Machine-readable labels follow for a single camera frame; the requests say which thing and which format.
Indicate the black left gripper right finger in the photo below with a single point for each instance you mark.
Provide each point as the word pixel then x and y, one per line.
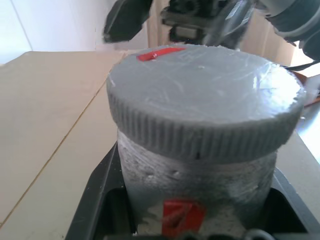
pixel 285 212

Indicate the brown cardboard box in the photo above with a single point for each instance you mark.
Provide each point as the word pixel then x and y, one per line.
pixel 265 42

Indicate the grey ribbed screw lid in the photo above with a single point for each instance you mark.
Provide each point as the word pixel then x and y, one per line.
pixel 200 100

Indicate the grey jar with red tape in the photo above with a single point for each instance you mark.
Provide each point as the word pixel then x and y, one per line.
pixel 200 190

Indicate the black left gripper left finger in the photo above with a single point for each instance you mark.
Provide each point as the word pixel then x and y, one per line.
pixel 97 207

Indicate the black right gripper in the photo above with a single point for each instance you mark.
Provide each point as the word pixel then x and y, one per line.
pixel 186 17

